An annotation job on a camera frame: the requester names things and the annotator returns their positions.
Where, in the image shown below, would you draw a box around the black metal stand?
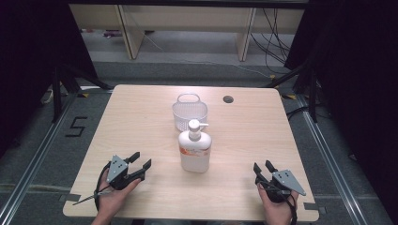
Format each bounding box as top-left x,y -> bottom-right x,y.
263,58 -> 321,124
51,63 -> 115,124

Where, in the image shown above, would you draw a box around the black curtain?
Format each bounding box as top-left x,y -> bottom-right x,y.
283,0 -> 398,218
0,0 -> 99,158

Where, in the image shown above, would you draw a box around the grey cable tie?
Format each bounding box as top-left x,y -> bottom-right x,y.
71,189 -> 111,206

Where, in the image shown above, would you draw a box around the black floor cable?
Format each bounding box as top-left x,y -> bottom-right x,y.
285,105 -> 310,122

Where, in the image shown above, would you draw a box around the metal floor rail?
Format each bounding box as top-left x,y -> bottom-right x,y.
0,93 -> 80,225
295,95 -> 371,225

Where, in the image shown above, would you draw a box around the white pump bottle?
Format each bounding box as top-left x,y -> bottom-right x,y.
177,118 -> 213,174

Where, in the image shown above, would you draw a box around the light wooden desk frame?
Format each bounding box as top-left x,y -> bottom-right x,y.
69,3 -> 306,62

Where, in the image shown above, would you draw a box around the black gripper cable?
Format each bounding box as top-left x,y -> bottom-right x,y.
93,161 -> 113,212
258,182 -> 299,225

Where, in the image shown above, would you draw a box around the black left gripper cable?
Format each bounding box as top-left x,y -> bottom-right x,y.
93,161 -> 113,212

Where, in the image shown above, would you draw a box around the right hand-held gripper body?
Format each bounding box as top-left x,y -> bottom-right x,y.
254,169 -> 307,204

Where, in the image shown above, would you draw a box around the person's left hand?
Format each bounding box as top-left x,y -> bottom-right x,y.
95,170 -> 142,220

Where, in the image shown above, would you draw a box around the black hanging cables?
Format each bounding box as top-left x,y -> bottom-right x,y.
250,7 -> 296,75

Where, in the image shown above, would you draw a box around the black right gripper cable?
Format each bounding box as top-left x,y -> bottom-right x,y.
258,182 -> 299,225

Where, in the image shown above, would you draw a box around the white plastic basket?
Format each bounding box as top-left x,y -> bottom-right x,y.
171,93 -> 209,132

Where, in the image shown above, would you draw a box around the person's right hand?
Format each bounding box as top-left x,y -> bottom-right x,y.
256,182 -> 300,225

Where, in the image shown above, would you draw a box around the grey tape strip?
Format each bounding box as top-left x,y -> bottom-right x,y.
58,193 -> 82,203
302,202 -> 327,216

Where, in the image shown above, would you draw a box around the black tape floor mark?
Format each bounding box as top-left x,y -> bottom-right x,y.
64,115 -> 89,138

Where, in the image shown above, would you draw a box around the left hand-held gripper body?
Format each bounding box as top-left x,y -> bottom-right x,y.
106,154 -> 146,191

